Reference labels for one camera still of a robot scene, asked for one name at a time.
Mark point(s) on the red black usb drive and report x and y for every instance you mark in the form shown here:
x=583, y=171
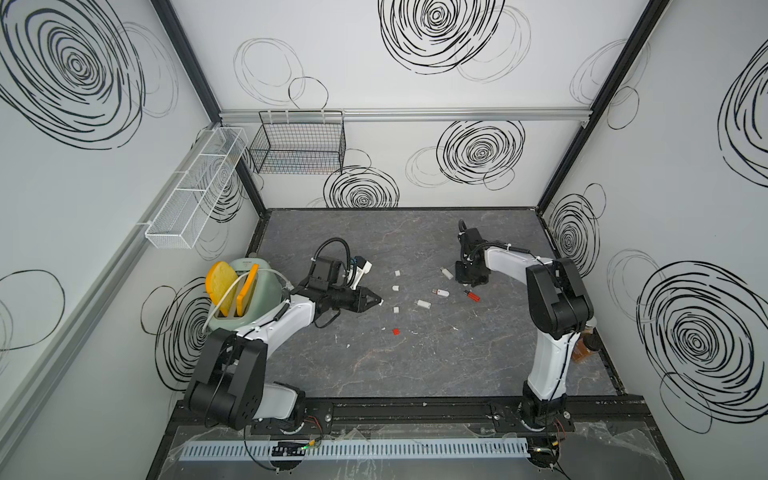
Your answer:
x=471, y=295

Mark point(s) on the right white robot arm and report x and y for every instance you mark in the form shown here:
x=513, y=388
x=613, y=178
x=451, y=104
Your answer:
x=559, y=307

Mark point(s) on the grey slotted cable duct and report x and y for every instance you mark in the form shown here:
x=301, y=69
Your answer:
x=357, y=449

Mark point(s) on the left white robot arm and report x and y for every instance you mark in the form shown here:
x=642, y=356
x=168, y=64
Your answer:
x=229, y=387

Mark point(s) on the white wire shelf basket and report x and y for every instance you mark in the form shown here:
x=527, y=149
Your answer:
x=191, y=204

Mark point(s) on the dark orange spice jar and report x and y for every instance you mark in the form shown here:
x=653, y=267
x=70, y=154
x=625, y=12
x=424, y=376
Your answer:
x=587, y=345

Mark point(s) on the black wire basket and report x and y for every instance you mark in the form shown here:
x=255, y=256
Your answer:
x=299, y=142

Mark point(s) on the orange toast slice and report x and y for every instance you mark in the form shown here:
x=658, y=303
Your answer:
x=245, y=295

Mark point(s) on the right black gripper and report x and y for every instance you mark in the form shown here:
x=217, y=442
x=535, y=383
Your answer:
x=460, y=277

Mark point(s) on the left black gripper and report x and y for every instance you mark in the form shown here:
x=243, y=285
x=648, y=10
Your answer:
x=359, y=304

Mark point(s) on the round yellow toast slice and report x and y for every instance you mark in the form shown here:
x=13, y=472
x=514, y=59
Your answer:
x=220, y=284

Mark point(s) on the green toaster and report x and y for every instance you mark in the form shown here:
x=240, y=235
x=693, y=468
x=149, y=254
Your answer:
x=268, y=293

